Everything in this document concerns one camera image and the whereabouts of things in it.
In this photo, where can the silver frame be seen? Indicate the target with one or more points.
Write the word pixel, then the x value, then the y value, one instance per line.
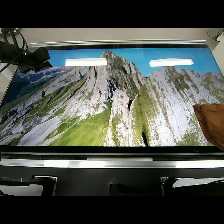
pixel 100 163

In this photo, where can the brown shirt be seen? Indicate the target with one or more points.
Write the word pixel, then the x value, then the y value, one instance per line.
pixel 211 123

